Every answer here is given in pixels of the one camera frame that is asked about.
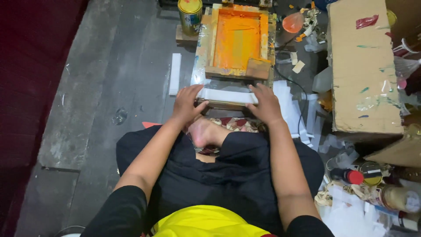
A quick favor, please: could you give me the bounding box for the person's left hand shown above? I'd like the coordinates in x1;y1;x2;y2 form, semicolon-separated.
171;84;210;126

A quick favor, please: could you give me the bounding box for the person's right hand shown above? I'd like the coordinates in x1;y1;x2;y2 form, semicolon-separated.
245;83;284;126

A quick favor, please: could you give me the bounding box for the white paper strip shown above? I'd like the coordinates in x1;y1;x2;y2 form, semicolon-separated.
197;88;259;104

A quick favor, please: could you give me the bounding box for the heap of white paper strips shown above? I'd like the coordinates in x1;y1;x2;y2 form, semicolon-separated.
272;80;326;152

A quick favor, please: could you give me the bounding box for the wooden printing base with plastic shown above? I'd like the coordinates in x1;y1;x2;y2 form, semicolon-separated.
191;13;277;111

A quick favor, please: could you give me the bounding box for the stack of white paper strips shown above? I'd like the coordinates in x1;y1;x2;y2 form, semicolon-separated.
169;53;182;96

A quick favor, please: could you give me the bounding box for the wooden squeegee with orange ink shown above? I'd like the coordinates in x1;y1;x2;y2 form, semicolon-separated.
245;58;271;80

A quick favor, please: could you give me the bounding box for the wooden block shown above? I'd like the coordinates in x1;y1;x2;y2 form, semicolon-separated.
175;25;200;45

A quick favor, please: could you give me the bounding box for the orange plastic bag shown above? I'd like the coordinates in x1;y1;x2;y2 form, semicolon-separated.
282;12;305;34

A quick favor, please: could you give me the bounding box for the gold metal tin can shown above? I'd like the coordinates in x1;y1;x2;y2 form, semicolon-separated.
178;0;203;37

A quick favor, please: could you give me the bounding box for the large cardboard box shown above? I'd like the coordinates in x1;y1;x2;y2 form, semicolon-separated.
326;0;405;135

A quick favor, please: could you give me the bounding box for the black bottle with red cap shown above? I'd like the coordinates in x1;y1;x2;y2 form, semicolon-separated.
330;168;364;185

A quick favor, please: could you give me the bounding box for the open gold lid tin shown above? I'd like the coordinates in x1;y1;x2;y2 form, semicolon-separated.
357;161;383;187

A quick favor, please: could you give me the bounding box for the heap of crumpled paper scraps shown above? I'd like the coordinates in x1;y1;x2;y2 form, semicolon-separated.
314;179;395;237

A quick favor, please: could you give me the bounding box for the clear glass jar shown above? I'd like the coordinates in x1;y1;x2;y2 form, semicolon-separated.
376;184;421;213

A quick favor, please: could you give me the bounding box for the black cable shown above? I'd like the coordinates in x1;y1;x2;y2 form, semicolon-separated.
273;31;308;134

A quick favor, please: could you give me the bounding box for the wooden screen printing frame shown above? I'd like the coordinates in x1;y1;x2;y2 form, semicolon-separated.
205;4;273;80

